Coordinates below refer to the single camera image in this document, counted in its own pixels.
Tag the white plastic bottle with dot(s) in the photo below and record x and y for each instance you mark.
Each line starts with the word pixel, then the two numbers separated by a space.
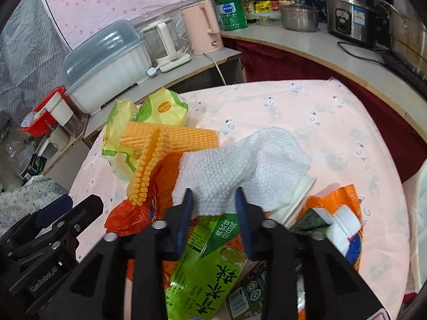
pixel 343 226

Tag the white paper towel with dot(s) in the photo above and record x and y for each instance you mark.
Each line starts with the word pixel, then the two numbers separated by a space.
pixel 233 166

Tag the green tin can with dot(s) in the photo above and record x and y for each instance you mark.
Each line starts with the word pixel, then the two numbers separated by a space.
pixel 232 15

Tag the red plastic bag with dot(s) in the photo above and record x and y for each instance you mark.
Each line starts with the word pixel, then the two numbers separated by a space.
pixel 126 216

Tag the small steel pot with lid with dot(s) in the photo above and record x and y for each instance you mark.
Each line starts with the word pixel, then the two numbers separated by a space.
pixel 298 18

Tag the glass jar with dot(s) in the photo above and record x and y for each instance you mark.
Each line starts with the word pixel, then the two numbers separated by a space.
pixel 18 156

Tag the wooden side cabinet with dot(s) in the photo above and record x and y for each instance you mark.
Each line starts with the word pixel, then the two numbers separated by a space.
pixel 200 65

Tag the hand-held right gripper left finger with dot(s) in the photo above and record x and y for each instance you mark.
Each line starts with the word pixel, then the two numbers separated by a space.
pixel 181 220

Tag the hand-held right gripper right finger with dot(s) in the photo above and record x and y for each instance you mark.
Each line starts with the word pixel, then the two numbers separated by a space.
pixel 243 220

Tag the green yellow patterned cloth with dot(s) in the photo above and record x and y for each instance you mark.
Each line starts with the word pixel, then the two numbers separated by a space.
pixel 116 130

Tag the white glass kettle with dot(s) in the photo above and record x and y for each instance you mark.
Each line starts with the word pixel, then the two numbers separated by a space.
pixel 165 40

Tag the pink electric kettle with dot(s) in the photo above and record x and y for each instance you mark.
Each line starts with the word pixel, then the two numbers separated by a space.
pixel 200 26

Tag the dark green packet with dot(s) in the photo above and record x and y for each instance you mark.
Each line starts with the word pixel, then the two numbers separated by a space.
pixel 307 221

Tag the clear food container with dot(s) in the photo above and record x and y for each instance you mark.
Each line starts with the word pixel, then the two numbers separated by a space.
pixel 268 19

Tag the steel cup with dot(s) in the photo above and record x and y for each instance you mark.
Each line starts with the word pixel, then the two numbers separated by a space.
pixel 50 146

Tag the yellow label jar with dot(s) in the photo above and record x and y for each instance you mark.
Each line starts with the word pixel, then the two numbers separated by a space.
pixel 262 6

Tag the steel rice cooker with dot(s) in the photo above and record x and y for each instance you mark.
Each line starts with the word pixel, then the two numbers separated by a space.
pixel 350 16

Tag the dark green labelled carton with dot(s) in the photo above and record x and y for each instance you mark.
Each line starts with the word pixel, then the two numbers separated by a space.
pixel 247 293

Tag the large steel steamer pot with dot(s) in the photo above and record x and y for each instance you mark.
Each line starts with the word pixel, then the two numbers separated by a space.
pixel 407 33

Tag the red plastic basket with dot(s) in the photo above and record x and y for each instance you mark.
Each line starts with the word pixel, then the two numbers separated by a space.
pixel 36 128

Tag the green drink carton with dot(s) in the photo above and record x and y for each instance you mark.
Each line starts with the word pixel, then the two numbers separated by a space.
pixel 200 273

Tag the green label tin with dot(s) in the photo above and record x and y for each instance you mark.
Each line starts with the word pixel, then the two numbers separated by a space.
pixel 33 170

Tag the white dish box with lid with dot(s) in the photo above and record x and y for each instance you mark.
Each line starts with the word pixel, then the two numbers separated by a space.
pixel 106 73

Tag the dark red curtain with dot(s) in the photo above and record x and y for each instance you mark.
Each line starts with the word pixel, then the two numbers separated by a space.
pixel 300 66

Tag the white bin with liner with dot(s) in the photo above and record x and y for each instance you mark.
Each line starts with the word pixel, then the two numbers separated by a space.
pixel 417 223

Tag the pink printed tablecloth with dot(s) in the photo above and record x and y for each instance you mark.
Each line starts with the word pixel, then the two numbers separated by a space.
pixel 300 123

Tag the orange plastic bag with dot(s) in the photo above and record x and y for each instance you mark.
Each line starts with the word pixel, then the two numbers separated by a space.
pixel 337 200

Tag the white power plug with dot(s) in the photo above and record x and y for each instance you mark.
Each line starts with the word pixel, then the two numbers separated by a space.
pixel 151 72

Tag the blue floral cloth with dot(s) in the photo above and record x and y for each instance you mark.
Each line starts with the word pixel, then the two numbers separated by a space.
pixel 26 196

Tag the dark jar with white label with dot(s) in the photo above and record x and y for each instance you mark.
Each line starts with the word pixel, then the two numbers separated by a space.
pixel 248 10

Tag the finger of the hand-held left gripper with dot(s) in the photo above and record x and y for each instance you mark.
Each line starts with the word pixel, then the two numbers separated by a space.
pixel 53 210
pixel 86 208

